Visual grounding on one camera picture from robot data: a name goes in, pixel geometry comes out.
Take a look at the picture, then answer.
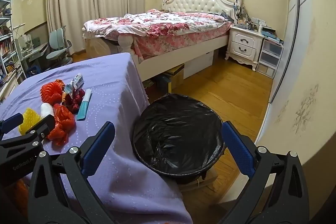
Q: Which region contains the flat cardboard box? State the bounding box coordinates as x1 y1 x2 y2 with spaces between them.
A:
181 169 218 190

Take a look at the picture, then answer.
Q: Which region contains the white storage box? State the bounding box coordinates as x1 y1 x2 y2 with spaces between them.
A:
184 52 214 79

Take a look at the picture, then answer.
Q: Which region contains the black and yellow box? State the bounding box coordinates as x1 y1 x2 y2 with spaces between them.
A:
163 66 184 94

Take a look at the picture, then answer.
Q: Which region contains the stack of books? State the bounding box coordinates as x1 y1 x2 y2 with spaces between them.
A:
260 26 284 46

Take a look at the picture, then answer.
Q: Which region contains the white bookshelf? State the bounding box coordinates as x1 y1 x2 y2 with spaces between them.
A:
0 0 24 98

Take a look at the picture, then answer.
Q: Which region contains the white sliding wardrobe door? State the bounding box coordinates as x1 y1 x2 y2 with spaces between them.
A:
269 0 313 104

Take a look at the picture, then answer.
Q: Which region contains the dark red fabric pouch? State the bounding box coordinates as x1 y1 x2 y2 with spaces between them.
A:
64 88 87 113

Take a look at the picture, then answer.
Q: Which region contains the grey study desk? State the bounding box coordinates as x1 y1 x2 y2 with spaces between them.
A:
22 43 50 75

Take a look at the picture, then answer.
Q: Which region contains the pink floral blanket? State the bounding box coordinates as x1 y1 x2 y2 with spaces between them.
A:
83 9 233 59

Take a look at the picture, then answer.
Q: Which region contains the white and blue printed pouch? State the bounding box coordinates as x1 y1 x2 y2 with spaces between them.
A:
71 73 84 89

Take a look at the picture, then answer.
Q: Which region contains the yellow foam fruit net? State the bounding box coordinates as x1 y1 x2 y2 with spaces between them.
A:
18 108 42 135

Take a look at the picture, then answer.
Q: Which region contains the white nightstand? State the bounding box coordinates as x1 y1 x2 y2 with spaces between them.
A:
225 25 265 72

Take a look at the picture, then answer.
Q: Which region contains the red plastic mesh bag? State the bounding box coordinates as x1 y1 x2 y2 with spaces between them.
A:
47 104 76 146

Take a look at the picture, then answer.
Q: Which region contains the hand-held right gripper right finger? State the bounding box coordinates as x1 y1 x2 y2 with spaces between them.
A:
221 121 309 224

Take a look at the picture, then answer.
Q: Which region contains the cluster of small toiletries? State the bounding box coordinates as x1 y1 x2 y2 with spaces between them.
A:
234 0 265 30

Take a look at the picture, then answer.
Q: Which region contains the teal white tube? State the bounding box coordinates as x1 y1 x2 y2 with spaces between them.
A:
77 89 93 121

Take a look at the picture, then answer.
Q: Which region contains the small white roll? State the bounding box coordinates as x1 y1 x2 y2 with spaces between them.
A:
40 103 54 118

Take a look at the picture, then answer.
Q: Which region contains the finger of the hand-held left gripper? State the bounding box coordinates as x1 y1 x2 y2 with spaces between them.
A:
0 114 56 155
0 112 24 135

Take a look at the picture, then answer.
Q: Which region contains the clear plastic drawer unit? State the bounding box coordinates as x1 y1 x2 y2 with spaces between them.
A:
256 39 284 79

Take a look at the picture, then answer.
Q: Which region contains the orange foam fruit net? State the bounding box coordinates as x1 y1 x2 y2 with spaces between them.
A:
40 81 65 105

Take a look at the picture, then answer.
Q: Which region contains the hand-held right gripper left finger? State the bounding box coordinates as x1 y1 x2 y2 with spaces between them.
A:
28 121 116 224

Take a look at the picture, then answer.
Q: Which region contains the white desk lamp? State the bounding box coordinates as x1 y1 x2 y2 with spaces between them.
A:
12 24 25 41

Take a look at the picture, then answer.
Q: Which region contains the bed with floral quilt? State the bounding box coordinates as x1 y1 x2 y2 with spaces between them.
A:
82 0 243 83

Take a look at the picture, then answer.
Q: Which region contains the purple tablecloth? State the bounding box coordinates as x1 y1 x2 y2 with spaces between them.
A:
0 52 193 224

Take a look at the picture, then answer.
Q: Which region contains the green desk chair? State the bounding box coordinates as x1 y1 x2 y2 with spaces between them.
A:
46 25 73 65

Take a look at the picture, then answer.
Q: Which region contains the black lined trash bin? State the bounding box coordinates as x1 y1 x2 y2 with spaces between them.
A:
132 93 227 185

